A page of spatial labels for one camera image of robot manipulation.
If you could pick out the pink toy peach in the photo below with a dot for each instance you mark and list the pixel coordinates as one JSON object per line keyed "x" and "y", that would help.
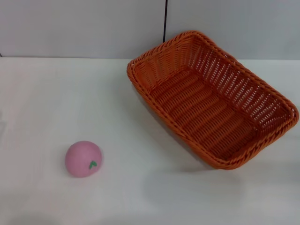
{"x": 82, "y": 159}

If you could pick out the black vertical wall strip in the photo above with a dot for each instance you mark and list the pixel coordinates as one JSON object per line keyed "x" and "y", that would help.
{"x": 165, "y": 21}

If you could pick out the orange woven plastic basket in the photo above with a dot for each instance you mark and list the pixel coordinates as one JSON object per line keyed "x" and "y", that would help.
{"x": 201, "y": 110}

